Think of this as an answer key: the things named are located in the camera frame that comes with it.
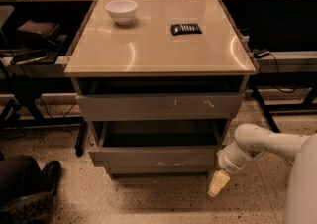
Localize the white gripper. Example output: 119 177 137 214
208 147 247 197

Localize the grey drawer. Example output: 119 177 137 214
76 92 244 121
90 119 226 173

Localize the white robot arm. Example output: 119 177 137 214
208 124 317 224

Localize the grey drawer cabinet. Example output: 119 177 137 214
65 0 257 178

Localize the grey top drawer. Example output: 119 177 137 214
76 92 244 121

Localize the black power adapter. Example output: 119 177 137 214
253 49 269 58

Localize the dark blue snack packet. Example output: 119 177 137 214
170 24 202 36

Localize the black boot lower left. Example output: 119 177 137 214
0 161 62 224

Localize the white ceramic bowl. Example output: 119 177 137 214
105 0 138 25

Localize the dark trouser leg left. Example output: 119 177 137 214
0 155 41 203

